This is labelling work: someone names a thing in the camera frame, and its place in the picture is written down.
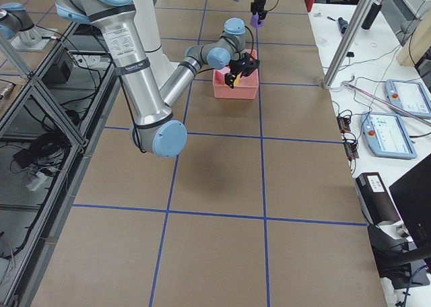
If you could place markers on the purple foam block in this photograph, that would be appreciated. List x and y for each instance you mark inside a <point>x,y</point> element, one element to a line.
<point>256,22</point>

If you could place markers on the yellow foam block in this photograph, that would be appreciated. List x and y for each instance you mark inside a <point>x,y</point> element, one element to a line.
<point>237,80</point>

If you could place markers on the pink plastic bin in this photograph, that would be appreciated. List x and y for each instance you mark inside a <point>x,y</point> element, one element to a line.
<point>247,90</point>

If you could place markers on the black water bottle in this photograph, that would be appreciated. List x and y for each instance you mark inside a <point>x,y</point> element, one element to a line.
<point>372,14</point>

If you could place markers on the near blue teach pendant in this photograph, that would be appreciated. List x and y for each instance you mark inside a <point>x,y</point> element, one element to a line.
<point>386,136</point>

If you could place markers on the blue teach pendant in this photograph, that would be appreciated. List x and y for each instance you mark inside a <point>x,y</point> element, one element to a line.
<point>386,136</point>
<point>410,96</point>

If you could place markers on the far blue teach pendant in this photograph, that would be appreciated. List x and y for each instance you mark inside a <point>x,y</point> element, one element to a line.
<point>410,96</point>

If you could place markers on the black box white label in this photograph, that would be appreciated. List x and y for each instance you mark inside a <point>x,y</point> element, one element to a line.
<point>375,201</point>

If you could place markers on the black monitor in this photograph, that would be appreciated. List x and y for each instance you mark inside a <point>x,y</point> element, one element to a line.
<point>411,195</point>

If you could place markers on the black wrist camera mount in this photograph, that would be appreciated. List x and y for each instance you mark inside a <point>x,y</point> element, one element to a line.
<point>250,64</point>

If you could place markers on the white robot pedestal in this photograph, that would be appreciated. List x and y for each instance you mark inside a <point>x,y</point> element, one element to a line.
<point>147,28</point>

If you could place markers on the aluminium frame post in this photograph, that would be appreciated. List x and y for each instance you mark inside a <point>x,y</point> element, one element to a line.
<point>357,19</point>

